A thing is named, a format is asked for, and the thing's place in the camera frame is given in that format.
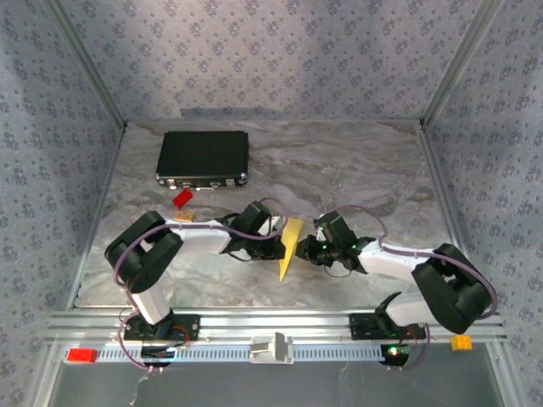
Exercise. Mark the yellow square paper sheet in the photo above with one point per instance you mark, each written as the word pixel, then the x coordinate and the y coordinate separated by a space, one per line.
pixel 292 237

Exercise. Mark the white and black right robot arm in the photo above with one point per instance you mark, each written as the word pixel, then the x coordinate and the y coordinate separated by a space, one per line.
pixel 390 258

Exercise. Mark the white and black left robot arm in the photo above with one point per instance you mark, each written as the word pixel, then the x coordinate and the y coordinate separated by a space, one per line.
pixel 199 235

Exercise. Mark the small wooden block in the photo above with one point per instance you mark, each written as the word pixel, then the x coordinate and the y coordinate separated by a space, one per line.
pixel 185 216

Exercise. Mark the small red toy brick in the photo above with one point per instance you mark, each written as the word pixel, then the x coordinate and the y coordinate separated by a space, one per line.
pixel 182 198

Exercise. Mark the black hard case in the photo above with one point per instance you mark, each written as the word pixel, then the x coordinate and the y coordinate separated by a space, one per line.
pixel 199 152

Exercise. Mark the black controller board with LED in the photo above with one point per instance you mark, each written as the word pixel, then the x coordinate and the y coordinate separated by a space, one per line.
pixel 394 354
pixel 157 354

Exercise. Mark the yellow toy brick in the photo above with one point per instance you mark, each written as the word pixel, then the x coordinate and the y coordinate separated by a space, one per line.
pixel 461 342

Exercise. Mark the large red toy brick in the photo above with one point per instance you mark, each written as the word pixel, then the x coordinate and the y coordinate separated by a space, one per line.
pixel 82 356

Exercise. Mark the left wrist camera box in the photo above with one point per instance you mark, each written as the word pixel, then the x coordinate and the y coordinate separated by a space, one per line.
pixel 271 222

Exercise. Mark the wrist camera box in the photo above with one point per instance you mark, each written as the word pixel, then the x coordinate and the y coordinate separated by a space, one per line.
pixel 321 222
pixel 271 222

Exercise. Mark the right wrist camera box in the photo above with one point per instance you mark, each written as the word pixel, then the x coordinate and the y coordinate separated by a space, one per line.
pixel 321 222

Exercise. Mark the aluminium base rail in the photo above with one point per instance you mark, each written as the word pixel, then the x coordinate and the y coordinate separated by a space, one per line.
pixel 275 318

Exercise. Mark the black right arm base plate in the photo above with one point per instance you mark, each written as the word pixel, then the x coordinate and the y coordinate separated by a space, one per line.
pixel 360 326

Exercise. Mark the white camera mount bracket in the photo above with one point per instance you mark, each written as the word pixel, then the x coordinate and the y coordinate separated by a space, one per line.
pixel 271 354

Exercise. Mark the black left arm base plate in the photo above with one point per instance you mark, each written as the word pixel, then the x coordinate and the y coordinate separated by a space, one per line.
pixel 191 326

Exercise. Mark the aluminium table side rail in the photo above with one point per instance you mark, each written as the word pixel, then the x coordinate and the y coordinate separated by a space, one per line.
pixel 107 186
pixel 441 186

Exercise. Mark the aluminium frame post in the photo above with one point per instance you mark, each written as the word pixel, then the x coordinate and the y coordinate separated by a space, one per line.
pixel 91 63

